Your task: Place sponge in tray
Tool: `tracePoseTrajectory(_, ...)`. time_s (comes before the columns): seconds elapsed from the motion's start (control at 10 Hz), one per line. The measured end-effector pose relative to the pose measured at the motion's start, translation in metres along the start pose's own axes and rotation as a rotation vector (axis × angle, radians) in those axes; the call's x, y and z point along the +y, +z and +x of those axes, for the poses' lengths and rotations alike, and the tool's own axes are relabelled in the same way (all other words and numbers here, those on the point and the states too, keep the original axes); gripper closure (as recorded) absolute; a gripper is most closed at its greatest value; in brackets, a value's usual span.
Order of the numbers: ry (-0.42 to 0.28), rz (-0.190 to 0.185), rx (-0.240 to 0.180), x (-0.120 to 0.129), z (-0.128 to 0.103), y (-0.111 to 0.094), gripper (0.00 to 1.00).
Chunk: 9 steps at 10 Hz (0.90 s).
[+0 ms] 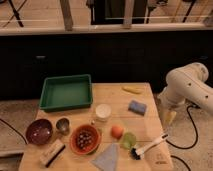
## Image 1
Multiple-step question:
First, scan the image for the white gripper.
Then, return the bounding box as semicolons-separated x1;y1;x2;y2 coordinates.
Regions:
158;97;177;126

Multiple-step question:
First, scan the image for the blue grey cloth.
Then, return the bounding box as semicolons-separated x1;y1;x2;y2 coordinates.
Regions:
91;144;118;171

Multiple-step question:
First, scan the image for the wooden block eraser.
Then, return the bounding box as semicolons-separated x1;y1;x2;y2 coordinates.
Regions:
40;139;65;167

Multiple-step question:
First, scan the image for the yellow banana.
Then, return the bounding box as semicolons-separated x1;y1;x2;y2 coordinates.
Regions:
122;86;142;94

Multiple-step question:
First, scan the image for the black cable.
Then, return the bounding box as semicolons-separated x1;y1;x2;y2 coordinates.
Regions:
165;105;200;150

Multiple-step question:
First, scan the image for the blue sponge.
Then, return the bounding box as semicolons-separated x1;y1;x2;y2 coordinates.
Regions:
128;100;147;115

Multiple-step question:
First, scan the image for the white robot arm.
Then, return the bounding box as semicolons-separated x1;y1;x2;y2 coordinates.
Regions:
158;62;213;127

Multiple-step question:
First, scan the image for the orange fruit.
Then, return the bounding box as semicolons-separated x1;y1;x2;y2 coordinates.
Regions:
111;125;124;139

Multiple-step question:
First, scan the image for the small metal cup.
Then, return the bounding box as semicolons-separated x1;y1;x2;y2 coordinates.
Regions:
56;118;70;135

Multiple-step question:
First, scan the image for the green plastic tray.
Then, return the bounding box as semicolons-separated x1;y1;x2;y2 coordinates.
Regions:
39;74;93;112

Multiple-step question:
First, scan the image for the orange bowl with berries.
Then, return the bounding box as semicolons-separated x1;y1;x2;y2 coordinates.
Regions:
70;124;101;155

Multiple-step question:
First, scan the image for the purple bowl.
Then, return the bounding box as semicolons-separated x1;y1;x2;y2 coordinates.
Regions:
26;119;53;145

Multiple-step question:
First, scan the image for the white handled black brush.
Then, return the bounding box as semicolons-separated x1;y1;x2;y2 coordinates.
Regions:
130;134;168;160

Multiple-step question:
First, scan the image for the green small cup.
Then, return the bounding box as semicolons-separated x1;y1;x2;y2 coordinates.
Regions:
120;132;136;149

